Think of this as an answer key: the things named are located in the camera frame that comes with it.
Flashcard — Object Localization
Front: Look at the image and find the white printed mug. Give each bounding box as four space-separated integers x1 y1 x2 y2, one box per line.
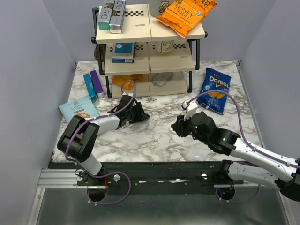
149 0 174 17
154 40 173 54

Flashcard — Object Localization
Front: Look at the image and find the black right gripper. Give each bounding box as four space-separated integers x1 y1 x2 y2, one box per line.
171 110 209 145

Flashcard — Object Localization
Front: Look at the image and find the cassava chips bag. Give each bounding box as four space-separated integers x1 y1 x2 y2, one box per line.
58 96 99 124

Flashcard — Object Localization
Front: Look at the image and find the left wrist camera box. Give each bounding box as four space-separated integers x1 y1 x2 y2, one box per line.
122 92 135 98

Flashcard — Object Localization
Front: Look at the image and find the white earbud charging case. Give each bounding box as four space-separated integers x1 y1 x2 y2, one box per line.
170 127 177 135

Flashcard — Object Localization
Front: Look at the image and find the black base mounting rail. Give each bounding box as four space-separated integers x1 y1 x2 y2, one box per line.
77 160 234 196

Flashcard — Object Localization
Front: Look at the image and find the blue tube box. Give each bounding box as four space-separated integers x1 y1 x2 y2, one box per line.
83 74 97 102

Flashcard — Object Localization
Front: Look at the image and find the brown object behind rack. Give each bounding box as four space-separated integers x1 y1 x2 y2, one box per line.
94 45 106 62

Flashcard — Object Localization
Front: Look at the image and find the white printed mug middle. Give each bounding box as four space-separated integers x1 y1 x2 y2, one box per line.
154 40 173 54

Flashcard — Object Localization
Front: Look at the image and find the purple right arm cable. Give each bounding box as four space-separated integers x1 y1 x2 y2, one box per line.
186 90 300 204

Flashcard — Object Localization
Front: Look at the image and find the purple tube box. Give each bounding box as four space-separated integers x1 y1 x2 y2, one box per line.
90 70 104 98

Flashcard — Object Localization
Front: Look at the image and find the white printed mug top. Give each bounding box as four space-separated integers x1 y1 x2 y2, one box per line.
149 0 174 17

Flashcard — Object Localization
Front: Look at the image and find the beige three-tier shelf rack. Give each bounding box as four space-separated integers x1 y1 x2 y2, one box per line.
91 4 207 98

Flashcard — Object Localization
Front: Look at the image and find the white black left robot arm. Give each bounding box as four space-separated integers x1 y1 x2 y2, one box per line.
57 95 150 185

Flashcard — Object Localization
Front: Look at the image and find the orange honey dijon chips bag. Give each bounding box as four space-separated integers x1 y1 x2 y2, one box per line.
156 0 218 38

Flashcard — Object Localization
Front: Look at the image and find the teal toothpaste box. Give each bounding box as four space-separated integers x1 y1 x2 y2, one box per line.
97 1 114 30

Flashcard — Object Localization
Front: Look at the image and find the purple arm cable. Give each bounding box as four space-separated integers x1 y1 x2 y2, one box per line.
186 90 300 204
64 80 137 206

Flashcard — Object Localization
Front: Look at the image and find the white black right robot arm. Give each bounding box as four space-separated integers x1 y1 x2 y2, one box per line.
171 112 300 202

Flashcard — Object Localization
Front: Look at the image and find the blue Doritos bag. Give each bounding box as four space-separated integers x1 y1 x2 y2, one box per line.
197 68 231 115

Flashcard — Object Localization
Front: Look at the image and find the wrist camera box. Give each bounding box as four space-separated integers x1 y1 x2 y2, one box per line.
122 92 135 98
181 101 198 121

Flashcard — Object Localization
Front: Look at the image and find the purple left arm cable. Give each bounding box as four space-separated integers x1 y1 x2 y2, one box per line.
64 80 137 206

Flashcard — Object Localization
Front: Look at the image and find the blue white box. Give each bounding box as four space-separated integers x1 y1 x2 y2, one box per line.
111 43 135 63

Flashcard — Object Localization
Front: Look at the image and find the silver toothpaste box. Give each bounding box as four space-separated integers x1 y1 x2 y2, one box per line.
109 0 126 34

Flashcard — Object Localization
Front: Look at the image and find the orange plastic bag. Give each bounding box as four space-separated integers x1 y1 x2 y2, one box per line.
112 74 144 90

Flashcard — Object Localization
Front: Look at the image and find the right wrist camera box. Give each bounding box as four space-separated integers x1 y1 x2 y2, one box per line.
181 101 198 121

